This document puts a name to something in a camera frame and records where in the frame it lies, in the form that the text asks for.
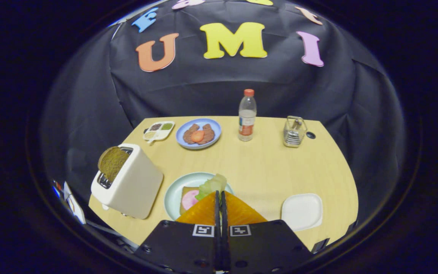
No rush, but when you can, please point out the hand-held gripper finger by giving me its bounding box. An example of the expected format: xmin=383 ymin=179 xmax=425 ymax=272
xmin=135 ymin=190 xmax=221 ymax=274
xmin=221 ymin=190 xmax=313 ymax=274

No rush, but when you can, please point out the green lettuce leaf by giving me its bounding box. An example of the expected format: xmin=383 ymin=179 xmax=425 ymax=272
xmin=195 ymin=174 xmax=227 ymax=201

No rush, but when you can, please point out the brown toast slice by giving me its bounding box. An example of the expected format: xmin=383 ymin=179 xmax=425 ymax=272
xmin=98 ymin=147 xmax=130 ymax=182

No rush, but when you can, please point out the bread slice under ham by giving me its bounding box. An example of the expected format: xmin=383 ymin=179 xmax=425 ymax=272
xmin=179 ymin=186 xmax=200 ymax=215

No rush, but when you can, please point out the pink ham slice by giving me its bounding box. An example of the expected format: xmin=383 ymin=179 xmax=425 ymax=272
xmin=181 ymin=190 xmax=200 ymax=210

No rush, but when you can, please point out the pale green round plate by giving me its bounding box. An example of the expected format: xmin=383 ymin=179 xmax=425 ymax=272
xmin=164 ymin=172 xmax=235 ymax=221

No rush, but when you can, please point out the small white square plate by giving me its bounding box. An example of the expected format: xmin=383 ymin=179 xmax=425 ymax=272
xmin=281 ymin=193 xmax=323 ymax=232

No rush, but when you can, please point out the white toaster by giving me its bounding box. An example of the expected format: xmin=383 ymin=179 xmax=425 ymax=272
xmin=91 ymin=143 xmax=164 ymax=220

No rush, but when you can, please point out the brown meat patty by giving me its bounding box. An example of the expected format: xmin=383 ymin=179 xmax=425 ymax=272
xmin=200 ymin=124 xmax=216 ymax=144
xmin=183 ymin=124 xmax=200 ymax=145

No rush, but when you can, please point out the blue plate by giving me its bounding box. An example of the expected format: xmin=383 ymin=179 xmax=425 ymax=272
xmin=176 ymin=118 xmax=222 ymax=150

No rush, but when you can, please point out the white divided seed dish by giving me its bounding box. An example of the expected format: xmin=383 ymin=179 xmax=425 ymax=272
xmin=143 ymin=121 xmax=175 ymax=144

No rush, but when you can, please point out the clear bottle with red cap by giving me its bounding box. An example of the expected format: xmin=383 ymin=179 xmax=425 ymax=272
xmin=238 ymin=89 xmax=257 ymax=142

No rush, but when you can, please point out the black backdrop cloth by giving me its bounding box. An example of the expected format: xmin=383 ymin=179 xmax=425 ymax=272
xmin=40 ymin=0 xmax=406 ymax=229

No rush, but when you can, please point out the metal wire basket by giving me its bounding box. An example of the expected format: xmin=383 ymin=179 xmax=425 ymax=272
xmin=283 ymin=116 xmax=308 ymax=148

